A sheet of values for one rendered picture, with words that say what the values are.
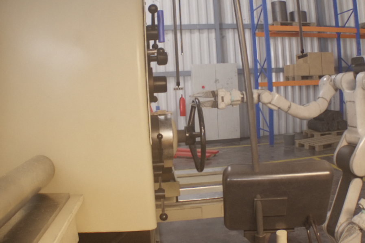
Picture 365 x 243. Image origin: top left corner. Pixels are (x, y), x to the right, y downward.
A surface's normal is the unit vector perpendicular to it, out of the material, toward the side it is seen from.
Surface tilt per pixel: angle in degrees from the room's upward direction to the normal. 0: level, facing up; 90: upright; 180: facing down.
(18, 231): 0
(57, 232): 0
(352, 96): 95
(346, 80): 90
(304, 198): 110
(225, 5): 90
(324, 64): 90
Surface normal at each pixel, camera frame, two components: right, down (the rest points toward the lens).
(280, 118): 0.09, 0.05
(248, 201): -0.14, 0.40
